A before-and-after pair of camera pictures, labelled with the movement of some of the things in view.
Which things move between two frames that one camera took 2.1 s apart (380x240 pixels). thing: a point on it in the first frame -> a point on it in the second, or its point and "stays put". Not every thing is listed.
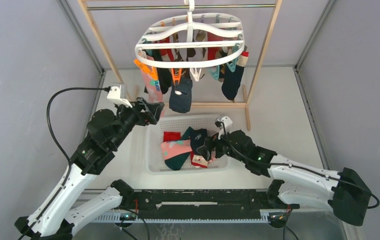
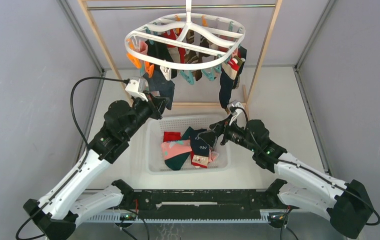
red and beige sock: [169, 136] stays put
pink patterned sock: [154, 93] -> [143, 48]
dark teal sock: [176, 163] stays put
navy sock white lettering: [198, 138] stays put
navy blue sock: [180, 99] -> [159, 82]
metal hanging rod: [165, 6] stays put
